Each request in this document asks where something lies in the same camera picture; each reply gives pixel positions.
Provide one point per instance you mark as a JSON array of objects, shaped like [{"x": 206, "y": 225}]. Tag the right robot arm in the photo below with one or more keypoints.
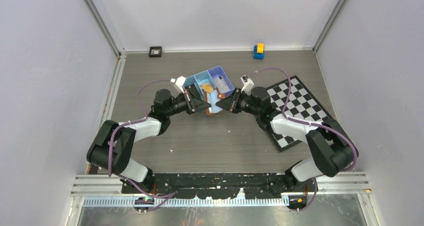
[{"x": 331, "y": 149}]

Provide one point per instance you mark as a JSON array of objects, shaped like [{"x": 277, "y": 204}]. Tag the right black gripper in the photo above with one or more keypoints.
[{"x": 225, "y": 104}]

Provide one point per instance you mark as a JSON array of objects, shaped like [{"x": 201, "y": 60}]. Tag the black white checkerboard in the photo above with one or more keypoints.
[{"x": 302, "y": 104}]

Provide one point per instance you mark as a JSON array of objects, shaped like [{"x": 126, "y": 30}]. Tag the small black square object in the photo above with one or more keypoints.
[{"x": 155, "y": 52}]

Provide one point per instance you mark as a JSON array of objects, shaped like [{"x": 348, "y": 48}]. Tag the blue three-compartment organizer box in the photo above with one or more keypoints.
[{"x": 206, "y": 76}]

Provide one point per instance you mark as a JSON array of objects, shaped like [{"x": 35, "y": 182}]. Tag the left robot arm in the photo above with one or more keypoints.
[{"x": 112, "y": 146}]

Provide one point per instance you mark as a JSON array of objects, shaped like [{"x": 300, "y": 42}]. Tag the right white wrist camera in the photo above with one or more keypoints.
[{"x": 248, "y": 84}]

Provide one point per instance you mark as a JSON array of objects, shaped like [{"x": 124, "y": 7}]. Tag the white item in box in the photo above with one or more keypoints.
[{"x": 221, "y": 84}]

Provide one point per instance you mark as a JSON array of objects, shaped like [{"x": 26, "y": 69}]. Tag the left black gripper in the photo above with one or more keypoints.
[{"x": 192, "y": 102}]

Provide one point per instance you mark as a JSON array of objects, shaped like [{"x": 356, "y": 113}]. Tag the blue yellow toy block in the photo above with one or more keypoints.
[{"x": 259, "y": 51}]

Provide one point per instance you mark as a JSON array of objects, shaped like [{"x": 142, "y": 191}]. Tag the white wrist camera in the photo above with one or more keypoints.
[
  {"x": 178, "y": 83},
  {"x": 248, "y": 84}
]

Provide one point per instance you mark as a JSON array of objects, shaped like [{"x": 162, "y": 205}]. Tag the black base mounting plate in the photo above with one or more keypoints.
[{"x": 218, "y": 186}]

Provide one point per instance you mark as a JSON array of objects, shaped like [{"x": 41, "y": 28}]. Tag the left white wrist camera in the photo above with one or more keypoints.
[{"x": 178, "y": 83}]

